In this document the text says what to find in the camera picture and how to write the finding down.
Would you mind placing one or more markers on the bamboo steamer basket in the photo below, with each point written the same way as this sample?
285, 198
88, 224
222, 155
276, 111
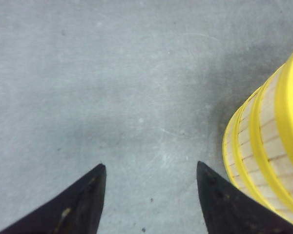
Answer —
231, 152
263, 154

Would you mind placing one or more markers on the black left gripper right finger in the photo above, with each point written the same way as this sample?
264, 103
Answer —
227, 210

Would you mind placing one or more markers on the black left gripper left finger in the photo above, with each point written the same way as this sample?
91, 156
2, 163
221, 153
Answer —
76, 210

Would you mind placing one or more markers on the woven bamboo steamer lid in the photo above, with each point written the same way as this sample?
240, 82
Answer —
284, 106

